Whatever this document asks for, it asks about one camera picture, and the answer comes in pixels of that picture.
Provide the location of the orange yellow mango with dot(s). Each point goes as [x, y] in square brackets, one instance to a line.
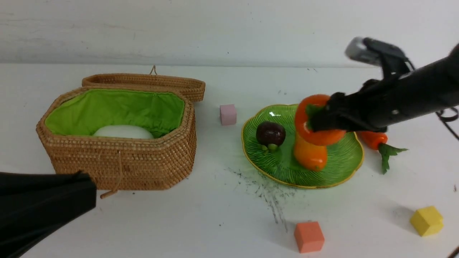
[311, 157]

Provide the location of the dark purple mangosteen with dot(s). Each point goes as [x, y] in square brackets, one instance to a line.
[270, 136]

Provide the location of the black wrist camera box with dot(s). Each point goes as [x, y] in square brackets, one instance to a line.
[390, 58]

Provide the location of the green leaf-shaped glass plate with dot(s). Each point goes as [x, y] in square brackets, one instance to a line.
[344, 158]

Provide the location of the pink foam cube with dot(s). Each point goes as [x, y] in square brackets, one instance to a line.
[228, 114]

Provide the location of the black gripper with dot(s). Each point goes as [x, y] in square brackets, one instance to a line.
[377, 105]

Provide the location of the orange foam cube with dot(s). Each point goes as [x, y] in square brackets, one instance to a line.
[309, 237]

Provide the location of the orange carrot green top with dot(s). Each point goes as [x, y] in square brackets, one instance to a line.
[378, 141]

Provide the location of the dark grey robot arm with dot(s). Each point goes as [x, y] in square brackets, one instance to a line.
[435, 86]

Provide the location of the white radish with leaves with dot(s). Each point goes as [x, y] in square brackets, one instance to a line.
[123, 131]

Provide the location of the yellow foam cube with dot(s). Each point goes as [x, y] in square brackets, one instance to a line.
[427, 221]

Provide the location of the woven wicker basket lid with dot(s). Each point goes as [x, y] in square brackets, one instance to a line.
[191, 88]

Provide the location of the orange persimmon green calyx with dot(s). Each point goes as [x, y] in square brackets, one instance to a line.
[315, 136]

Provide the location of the woven wicker basket green lining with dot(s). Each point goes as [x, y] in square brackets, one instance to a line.
[66, 132]

